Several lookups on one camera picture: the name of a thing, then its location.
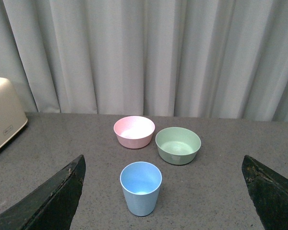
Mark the pink plastic bowl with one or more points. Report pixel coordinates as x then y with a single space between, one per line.
134 132

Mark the light blue plastic cup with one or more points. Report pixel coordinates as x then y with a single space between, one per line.
141 182

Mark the cream white toaster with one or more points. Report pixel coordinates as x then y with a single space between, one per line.
12 115

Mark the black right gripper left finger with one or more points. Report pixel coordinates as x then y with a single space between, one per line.
52 205

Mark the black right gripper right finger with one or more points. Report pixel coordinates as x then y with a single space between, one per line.
269 192

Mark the grey white curtain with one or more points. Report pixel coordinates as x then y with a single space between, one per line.
193 58

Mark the green plastic bowl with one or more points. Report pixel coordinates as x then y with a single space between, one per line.
177 145

